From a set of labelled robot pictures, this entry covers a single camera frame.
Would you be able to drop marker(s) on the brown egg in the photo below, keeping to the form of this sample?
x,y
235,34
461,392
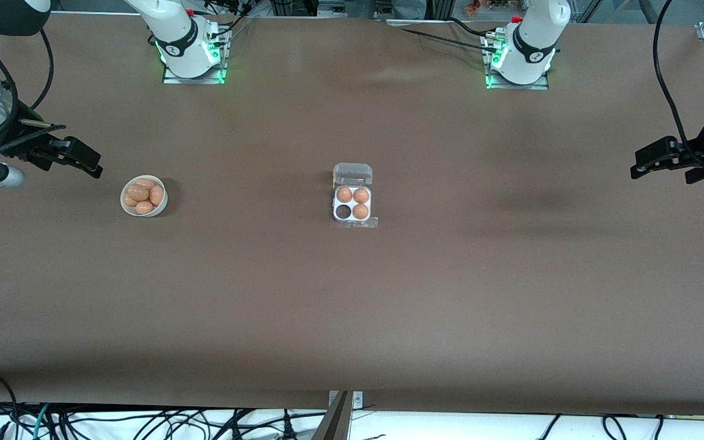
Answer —
x,y
144,208
344,194
156,195
138,192
146,181
361,195
129,201
360,211

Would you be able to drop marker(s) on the brown table mat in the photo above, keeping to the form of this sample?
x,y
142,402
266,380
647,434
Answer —
x,y
352,305

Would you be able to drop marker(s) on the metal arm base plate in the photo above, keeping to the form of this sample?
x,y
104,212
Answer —
x,y
541,86
175,79

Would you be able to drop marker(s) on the white round bowl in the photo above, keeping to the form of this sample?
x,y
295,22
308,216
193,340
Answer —
x,y
159,211

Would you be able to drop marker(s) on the small metal bracket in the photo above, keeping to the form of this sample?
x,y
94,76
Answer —
x,y
358,400

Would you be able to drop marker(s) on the clear plastic egg box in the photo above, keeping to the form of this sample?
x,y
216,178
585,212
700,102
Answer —
x,y
352,203

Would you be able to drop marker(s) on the dark aluminium profile bar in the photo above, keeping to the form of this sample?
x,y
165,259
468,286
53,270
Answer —
x,y
333,425

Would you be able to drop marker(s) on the clear tape strip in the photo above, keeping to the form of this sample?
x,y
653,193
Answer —
x,y
374,223

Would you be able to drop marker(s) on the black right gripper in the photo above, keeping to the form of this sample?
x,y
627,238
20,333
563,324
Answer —
x,y
20,135

